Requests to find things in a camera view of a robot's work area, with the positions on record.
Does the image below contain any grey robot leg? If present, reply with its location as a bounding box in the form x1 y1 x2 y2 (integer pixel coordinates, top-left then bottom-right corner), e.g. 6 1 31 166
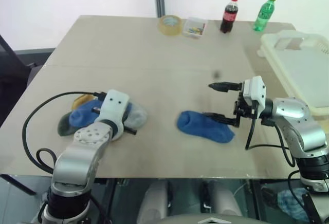
135 181 171 224
202 180 243 217

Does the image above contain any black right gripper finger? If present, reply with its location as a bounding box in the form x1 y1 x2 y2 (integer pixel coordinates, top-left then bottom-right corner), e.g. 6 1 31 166
204 111 238 127
208 81 244 92

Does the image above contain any blue fuzzy sock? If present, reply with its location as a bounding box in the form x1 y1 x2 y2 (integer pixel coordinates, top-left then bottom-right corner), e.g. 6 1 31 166
176 110 236 145
68 99 106 128

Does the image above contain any grey right robot leg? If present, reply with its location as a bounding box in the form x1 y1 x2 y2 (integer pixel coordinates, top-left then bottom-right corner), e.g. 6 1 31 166
202 180 243 217

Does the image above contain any grey robot torso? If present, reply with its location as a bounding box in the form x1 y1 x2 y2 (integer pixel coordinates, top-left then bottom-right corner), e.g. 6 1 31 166
164 213 259 224

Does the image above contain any cola bottle with red cap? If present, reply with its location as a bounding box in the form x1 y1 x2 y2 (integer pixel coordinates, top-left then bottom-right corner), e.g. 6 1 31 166
219 0 240 34

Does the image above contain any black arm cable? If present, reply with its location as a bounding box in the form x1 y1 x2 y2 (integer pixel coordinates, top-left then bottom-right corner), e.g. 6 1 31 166
22 91 106 176
245 100 301 193

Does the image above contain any light grey sock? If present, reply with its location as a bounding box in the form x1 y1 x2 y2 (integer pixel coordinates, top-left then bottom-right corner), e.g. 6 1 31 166
125 102 149 133

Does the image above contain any clear packing tape roll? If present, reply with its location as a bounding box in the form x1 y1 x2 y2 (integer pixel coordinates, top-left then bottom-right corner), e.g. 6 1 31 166
158 14 183 38

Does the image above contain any white plastic basket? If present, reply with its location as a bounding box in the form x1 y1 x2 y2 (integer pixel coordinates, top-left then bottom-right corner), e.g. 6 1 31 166
257 30 329 116

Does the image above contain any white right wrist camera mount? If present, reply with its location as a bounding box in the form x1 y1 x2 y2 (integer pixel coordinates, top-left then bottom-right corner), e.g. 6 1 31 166
242 76 267 113

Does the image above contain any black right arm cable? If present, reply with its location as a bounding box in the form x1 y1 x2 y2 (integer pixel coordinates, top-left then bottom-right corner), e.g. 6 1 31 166
245 100 301 193

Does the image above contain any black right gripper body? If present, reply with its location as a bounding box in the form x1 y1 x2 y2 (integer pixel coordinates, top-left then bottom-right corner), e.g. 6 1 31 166
232 92 259 128

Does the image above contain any blue patterned cloth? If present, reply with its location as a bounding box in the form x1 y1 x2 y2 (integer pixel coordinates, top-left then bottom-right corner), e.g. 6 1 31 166
277 188 310 222

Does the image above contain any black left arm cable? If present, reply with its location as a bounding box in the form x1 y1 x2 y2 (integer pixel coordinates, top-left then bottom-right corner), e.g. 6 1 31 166
22 91 106 176

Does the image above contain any green bottle with yellow cap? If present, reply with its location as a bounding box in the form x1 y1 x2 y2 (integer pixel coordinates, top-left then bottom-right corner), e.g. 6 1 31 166
253 0 279 32

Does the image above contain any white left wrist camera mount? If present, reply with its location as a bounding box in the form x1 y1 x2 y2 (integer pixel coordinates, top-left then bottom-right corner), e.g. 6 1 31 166
96 89 131 140

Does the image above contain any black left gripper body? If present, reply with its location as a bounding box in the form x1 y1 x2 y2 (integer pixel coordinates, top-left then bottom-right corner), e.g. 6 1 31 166
122 103 138 136

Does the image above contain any dark grey sock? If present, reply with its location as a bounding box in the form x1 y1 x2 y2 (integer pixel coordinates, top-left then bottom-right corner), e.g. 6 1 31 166
57 113 81 137

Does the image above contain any clear box of coloured clips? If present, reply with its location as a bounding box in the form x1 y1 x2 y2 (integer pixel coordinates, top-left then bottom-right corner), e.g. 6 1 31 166
181 16 209 40

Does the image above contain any yellow sock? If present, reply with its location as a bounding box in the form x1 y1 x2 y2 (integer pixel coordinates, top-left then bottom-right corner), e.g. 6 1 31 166
71 94 95 109

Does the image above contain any black chair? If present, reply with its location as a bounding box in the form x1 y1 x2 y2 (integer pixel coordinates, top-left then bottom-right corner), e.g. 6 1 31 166
0 33 57 196

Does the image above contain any grey left robot leg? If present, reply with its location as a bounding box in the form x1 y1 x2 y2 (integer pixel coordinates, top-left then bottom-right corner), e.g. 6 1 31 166
135 181 171 224

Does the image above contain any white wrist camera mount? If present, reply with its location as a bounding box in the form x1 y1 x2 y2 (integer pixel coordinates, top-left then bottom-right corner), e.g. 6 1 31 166
96 89 131 140
242 76 267 113

